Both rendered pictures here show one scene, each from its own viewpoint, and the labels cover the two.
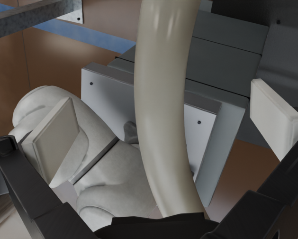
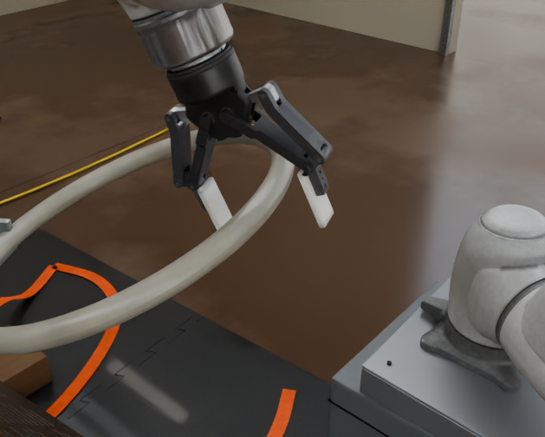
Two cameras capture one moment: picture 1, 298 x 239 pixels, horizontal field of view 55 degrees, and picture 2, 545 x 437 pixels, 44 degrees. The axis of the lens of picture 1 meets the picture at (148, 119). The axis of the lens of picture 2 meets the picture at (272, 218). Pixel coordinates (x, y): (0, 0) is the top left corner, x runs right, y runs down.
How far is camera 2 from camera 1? 0.66 m
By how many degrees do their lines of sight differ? 50
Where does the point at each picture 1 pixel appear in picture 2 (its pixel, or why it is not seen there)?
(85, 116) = (529, 368)
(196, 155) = (411, 328)
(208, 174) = not seen: hidden behind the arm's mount
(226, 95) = (354, 405)
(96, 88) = not seen: outside the picture
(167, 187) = (271, 174)
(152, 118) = (256, 197)
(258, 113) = (224, 216)
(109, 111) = (543, 415)
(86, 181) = (530, 274)
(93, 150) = (516, 315)
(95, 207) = (509, 237)
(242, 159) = not seen: hidden behind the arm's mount
